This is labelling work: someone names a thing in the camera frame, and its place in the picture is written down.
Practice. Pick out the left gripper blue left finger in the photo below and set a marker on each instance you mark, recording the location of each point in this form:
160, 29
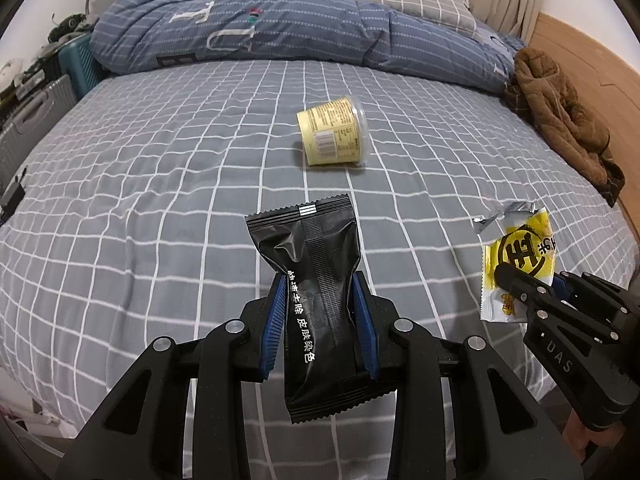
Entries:
275, 307

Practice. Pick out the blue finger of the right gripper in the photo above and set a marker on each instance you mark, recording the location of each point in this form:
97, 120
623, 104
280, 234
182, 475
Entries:
561, 289

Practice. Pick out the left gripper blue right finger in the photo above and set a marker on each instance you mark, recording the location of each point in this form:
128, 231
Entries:
368, 338

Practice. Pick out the yellow white snack packet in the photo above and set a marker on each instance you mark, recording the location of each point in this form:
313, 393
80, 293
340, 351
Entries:
528, 245

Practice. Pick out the black sachet packet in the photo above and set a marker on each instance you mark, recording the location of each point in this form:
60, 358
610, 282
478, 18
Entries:
316, 247

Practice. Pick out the grey checked bed sheet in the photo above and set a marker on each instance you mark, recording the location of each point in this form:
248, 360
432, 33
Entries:
133, 222

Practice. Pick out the yellow plastic cup container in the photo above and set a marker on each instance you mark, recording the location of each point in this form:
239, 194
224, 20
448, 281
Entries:
335, 133

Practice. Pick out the brown fleece garment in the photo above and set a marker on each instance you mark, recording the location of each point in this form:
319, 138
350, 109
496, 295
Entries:
541, 93

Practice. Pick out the wooden headboard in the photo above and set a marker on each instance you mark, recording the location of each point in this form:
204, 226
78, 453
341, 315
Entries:
608, 84

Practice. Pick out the grey suitcase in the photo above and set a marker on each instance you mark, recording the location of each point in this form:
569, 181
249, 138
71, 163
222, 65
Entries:
26, 128

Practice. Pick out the blue striped duvet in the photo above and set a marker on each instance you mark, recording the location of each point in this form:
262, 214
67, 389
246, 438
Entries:
133, 36

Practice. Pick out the teal suitcase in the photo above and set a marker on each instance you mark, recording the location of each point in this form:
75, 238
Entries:
77, 61

